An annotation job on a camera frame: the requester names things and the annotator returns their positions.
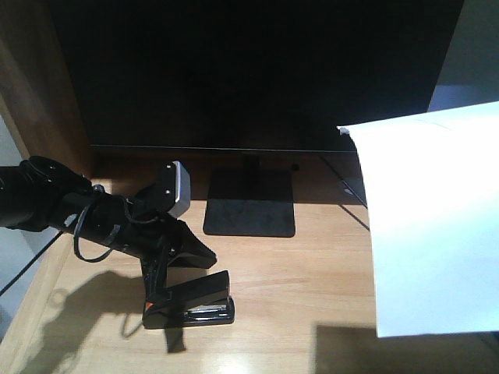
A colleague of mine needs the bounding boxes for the black monitor cable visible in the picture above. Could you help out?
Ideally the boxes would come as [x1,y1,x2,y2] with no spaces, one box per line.
[319,155,371,231]

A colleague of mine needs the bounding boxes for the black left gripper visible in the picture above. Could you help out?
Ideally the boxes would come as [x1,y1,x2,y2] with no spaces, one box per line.
[58,182,217,308]

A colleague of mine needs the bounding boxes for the wooden computer desk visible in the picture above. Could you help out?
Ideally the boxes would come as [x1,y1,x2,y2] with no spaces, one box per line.
[1,1,498,373]

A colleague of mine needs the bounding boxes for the white paper sheet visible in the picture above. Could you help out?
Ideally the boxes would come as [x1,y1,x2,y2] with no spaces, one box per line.
[339,102,498,337]

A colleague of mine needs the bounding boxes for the black stapler with orange label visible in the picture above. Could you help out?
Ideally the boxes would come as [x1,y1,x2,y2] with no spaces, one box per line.
[142,270,235,330]

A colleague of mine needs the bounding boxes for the black computer monitor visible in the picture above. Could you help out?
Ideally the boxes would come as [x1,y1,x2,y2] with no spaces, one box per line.
[48,1,463,238]

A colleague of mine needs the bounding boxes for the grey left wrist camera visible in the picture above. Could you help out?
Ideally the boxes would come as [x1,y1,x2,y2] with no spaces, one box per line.
[160,161,191,218]

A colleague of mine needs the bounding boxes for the grey desk cable grommet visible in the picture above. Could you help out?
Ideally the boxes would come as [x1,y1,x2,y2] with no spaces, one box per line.
[342,177,366,200]

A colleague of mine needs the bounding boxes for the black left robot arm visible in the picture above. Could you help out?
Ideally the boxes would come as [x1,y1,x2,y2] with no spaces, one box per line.
[1,156,217,306]

